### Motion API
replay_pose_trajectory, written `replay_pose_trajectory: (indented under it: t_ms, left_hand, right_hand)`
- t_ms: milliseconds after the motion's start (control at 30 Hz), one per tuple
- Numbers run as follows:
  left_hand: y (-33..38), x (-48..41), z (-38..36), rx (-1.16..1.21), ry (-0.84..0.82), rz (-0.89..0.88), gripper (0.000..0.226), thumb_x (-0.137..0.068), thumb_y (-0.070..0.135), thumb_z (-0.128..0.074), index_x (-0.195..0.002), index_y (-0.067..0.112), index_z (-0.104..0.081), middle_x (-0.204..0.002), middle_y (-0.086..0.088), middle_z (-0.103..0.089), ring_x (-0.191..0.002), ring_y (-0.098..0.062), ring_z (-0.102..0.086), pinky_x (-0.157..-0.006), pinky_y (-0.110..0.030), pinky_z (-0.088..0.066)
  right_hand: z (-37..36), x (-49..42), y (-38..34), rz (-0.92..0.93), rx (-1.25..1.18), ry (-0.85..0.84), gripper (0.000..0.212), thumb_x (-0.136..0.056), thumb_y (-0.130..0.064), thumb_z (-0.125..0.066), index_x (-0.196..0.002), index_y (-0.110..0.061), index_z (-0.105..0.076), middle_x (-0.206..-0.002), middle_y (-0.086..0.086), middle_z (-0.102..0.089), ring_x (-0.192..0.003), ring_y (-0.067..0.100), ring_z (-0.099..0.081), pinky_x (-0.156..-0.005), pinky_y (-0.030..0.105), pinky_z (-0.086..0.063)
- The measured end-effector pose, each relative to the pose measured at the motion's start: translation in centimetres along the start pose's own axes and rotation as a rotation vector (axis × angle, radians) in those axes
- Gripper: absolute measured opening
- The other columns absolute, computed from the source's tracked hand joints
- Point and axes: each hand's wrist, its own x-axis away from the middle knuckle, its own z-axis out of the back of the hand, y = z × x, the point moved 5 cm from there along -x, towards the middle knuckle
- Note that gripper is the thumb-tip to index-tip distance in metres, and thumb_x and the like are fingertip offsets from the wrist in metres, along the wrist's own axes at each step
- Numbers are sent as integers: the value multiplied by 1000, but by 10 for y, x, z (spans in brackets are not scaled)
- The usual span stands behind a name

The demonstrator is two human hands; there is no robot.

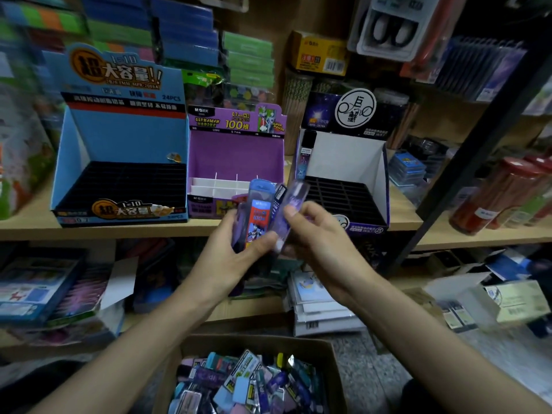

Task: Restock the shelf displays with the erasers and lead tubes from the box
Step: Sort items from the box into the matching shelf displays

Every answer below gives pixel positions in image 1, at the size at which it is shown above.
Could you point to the person's left hand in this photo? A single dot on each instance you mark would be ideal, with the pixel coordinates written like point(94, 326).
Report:
point(220, 263)

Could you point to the person's right hand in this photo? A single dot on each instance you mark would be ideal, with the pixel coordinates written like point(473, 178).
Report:
point(328, 254)

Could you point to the brown cardboard box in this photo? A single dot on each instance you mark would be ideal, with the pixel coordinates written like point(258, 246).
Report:
point(259, 342)

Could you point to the black and white display box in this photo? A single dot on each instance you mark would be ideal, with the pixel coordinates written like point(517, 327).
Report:
point(349, 159)

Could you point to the purple display box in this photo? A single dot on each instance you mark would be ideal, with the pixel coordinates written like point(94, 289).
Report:
point(233, 155)

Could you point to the pile of pencil lead cases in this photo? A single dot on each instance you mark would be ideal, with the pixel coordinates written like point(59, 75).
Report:
point(246, 388)

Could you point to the blue display box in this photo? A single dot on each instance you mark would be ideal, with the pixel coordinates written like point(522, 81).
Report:
point(121, 133)

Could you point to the wooden shelf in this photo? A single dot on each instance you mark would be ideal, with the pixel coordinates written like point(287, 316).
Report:
point(26, 221)

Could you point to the person's right forearm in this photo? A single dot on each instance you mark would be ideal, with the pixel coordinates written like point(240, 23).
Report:
point(448, 349)

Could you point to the person's left forearm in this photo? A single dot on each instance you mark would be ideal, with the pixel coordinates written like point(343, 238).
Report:
point(129, 358)

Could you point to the stack of white packets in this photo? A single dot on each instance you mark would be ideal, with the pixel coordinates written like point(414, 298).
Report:
point(315, 302)

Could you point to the red cylinder containers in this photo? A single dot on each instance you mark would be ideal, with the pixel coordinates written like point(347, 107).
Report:
point(500, 194)

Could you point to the yellow carton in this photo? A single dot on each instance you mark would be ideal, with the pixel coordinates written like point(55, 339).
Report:
point(317, 52)

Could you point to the stack of green packets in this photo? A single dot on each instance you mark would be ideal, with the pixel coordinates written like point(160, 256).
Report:
point(248, 60)

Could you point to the hanging white blister package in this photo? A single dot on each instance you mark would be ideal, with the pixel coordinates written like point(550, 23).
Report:
point(397, 26)

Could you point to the stack of blue packets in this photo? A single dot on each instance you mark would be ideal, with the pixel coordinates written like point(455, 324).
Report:
point(164, 30)

